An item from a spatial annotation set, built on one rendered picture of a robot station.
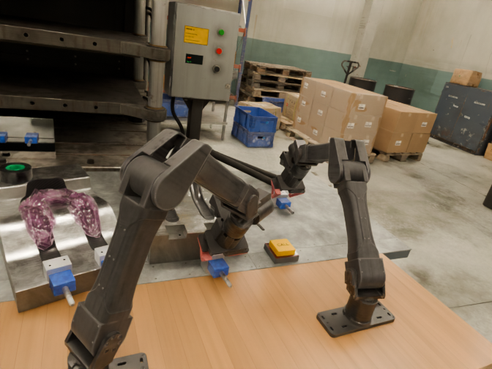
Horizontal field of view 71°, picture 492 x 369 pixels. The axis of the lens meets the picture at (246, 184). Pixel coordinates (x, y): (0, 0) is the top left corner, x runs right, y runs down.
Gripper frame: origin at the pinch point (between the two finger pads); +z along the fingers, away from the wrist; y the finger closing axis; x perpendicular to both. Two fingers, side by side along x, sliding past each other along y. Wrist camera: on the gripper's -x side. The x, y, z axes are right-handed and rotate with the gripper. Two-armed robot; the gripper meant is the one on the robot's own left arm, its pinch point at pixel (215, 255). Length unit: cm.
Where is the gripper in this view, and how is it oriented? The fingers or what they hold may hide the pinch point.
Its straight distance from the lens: 94.9
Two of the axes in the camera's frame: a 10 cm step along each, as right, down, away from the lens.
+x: 3.3, 8.1, -4.9
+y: -8.7, 0.6, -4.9
